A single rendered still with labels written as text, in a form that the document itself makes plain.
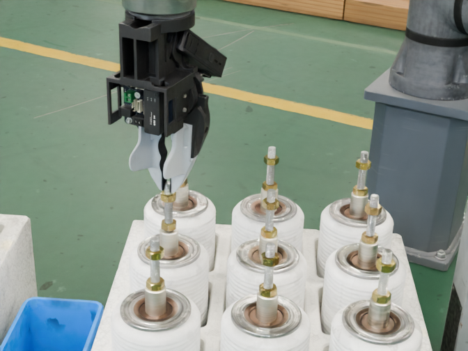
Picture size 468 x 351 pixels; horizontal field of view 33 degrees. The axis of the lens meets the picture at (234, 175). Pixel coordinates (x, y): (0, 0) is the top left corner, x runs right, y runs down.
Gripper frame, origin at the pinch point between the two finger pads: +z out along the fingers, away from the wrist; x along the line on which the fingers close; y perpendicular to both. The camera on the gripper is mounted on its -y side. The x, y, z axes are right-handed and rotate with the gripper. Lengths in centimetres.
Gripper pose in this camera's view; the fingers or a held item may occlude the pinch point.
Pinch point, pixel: (170, 177)
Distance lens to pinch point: 92.0
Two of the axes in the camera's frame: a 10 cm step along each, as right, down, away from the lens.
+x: 9.1, 2.1, -3.6
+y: -4.1, 4.0, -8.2
